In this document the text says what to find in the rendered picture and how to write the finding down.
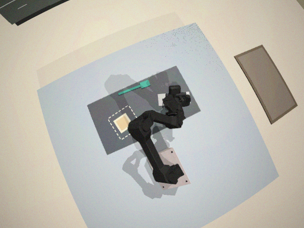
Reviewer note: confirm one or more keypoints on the dark grey rectangular mat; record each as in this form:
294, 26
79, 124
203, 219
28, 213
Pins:
139, 100

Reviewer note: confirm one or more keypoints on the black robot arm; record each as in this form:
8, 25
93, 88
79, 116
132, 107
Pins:
140, 130

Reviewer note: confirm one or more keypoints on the cream square tile with dark centre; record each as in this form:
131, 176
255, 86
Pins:
122, 123

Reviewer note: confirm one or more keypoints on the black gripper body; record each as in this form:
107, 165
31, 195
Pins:
173, 90

